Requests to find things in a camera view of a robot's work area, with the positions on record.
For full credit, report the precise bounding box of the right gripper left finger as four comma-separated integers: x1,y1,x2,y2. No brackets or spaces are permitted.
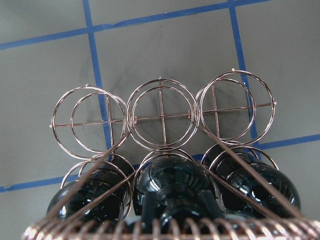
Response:
142,192,165,223

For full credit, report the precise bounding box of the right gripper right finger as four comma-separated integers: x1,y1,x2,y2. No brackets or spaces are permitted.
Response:
198,190,224,219

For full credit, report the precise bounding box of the dark green wine bottle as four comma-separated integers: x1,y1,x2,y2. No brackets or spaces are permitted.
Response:
133,153,216,234

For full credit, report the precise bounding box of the dark bottle in basket end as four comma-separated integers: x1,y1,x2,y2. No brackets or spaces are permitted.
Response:
202,144,301,219

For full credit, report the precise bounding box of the dark bottle in basket corner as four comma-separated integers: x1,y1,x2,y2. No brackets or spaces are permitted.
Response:
57,154,134,223

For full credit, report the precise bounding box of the copper wire wine basket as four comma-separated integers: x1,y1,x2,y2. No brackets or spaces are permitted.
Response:
21,69,320,240

